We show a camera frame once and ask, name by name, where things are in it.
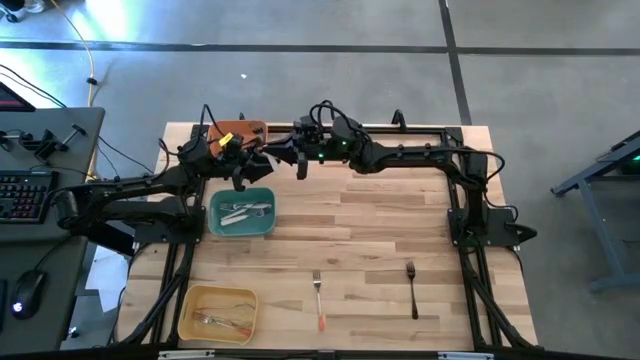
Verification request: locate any blue grey metal stand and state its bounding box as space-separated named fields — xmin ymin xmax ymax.
xmin=549 ymin=128 xmax=640 ymax=295

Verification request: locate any black computer mouse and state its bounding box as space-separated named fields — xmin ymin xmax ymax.
xmin=9 ymin=268 xmax=50 ymax=321

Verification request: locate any yellow cable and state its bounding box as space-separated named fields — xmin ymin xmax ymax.
xmin=47 ymin=0 xmax=99 ymax=179

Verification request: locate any black fork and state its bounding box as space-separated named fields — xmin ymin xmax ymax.
xmin=405 ymin=260 xmax=420 ymax=321

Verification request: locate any black computer monitor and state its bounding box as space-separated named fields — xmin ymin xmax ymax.
xmin=0 ymin=81 xmax=37 ymax=113

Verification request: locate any yellow plastic bin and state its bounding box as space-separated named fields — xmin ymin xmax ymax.
xmin=177 ymin=283 xmax=260 ymax=346

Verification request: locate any black floor cable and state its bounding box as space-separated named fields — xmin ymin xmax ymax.
xmin=0 ymin=63 xmax=69 ymax=109

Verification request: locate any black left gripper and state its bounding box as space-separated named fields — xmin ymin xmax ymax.
xmin=207 ymin=145 xmax=276 ymax=193

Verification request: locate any green plastic bin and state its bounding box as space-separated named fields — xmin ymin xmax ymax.
xmin=207 ymin=187 xmax=277 ymax=238

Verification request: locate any silver metal bracket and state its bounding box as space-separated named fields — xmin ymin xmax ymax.
xmin=157 ymin=349 xmax=217 ymax=360
xmin=437 ymin=351 xmax=496 ymax=360

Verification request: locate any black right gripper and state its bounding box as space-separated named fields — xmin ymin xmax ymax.
xmin=263 ymin=133 xmax=334 ymax=181

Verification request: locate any black computer keyboard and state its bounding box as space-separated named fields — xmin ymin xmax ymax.
xmin=0 ymin=169 xmax=60 ymax=225

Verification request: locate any black aluminium table frame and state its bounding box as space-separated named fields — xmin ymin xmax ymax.
xmin=113 ymin=122 xmax=539 ymax=351

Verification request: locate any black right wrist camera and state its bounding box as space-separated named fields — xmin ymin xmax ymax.
xmin=298 ymin=116 xmax=320 ymax=139

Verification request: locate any orange plastic bin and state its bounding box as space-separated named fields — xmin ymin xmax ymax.
xmin=207 ymin=119 xmax=269 ymax=157

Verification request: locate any white paper sheet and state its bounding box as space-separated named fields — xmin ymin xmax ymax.
xmin=83 ymin=243 xmax=132 ymax=314

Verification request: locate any grey desk top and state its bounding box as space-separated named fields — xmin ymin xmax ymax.
xmin=0 ymin=106 xmax=106 ymax=245
xmin=0 ymin=234 xmax=90 ymax=357

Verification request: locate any black desk clamp mount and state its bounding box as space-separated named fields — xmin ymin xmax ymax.
xmin=0 ymin=123 xmax=87 ymax=162

